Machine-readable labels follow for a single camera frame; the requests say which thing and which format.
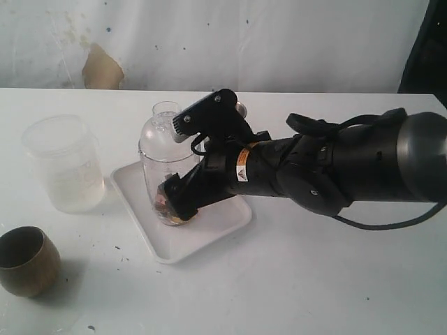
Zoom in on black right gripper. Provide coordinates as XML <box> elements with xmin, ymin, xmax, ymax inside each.
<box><xmin>165</xmin><ymin>139</ymin><xmax>272</xmax><ymax>221</ymax></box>

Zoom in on clear plastic shaker jar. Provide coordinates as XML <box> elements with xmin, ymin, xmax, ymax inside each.
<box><xmin>139</xmin><ymin>149</ymin><xmax>200</xmax><ymax>221</ymax></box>

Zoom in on clear plastic dome lid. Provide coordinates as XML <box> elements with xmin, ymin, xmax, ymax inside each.
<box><xmin>138</xmin><ymin>101</ymin><xmax>200</xmax><ymax>163</ymax></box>

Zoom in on stainless steel cup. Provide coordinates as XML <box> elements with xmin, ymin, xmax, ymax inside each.
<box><xmin>235</xmin><ymin>101</ymin><xmax>247</xmax><ymax>118</ymax></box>

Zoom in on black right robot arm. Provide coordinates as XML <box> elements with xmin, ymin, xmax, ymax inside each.
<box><xmin>158</xmin><ymin>108</ymin><xmax>446</xmax><ymax>230</ymax></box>

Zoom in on gold coins in jar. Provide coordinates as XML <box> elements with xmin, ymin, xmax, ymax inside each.
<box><xmin>153</xmin><ymin>193</ymin><xmax>191</xmax><ymax>226</ymax></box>

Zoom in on white rectangular tray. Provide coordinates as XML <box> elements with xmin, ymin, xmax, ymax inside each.
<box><xmin>110</xmin><ymin>162</ymin><xmax>252</xmax><ymax>265</ymax></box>

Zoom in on translucent plastic measuring cup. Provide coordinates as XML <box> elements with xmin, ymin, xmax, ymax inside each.
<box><xmin>21</xmin><ymin>114</ymin><xmax>105</xmax><ymax>214</ymax></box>

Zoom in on white backdrop sheet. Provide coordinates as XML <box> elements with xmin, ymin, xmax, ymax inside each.
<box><xmin>1</xmin><ymin>1</ymin><xmax>428</xmax><ymax>93</ymax></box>

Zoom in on brass gold cup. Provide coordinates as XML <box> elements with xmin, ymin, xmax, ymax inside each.
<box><xmin>1</xmin><ymin>226</ymin><xmax>61</xmax><ymax>298</ymax></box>

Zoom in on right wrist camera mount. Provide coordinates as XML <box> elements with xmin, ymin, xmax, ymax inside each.
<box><xmin>171</xmin><ymin>88</ymin><xmax>254</xmax><ymax>143</ymax></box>

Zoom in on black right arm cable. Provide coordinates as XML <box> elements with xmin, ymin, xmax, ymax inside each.
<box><xmin>286</xmin><ymin>107</ymin><xmax>443</xmax><ymax>232</ymax></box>

